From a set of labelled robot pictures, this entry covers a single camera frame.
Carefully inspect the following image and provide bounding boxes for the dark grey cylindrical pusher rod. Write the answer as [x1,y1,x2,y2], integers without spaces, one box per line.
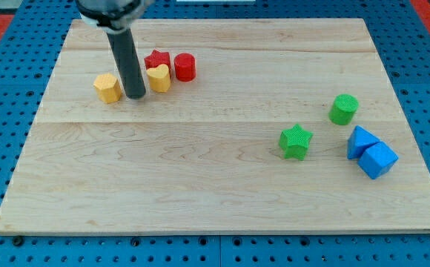
[107,28,146,99]

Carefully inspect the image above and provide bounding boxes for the red star block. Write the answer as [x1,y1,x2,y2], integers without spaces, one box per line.
[144,50,171,70]

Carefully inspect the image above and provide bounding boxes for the yellow hexagon block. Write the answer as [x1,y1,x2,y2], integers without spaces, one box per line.
[93,73,122,104]

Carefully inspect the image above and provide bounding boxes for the yellow heart block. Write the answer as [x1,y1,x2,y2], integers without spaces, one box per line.
[146,64,171,93]

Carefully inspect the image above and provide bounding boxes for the red cylinder block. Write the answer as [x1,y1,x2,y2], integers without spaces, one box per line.
[174,53,196,82]

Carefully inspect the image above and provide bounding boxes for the light wooden board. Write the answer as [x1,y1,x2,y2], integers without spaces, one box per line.
[0,19,430,236]

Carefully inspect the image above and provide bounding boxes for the green star block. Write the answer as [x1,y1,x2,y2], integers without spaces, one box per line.
[279,124,313,161]

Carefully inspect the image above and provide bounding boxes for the green cylinder block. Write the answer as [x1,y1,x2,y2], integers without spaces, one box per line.
[328,94,359,125]

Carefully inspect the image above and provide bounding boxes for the blue triangle block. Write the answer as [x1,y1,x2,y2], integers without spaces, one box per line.
[346,125,380,160]

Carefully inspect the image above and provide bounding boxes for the blue cube block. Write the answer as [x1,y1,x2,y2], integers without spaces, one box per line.
[357,142,399,179]

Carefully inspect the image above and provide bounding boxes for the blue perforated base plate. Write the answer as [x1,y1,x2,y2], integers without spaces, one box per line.
[0,1,430,266]

